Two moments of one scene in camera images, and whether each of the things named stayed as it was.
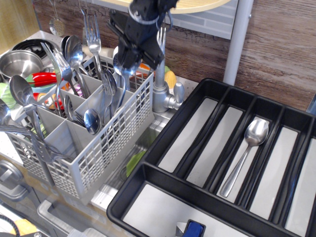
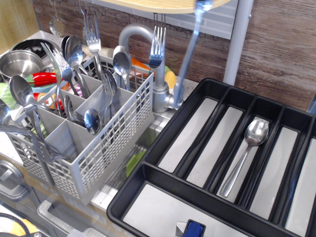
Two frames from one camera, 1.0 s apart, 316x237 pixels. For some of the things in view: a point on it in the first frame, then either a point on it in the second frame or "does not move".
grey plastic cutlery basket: x=78 y=134 does not move
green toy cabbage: x=6 y=95 does not move
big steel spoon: x=118 y=69 → x=202 y=6
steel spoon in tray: x=256 y=131 does not move
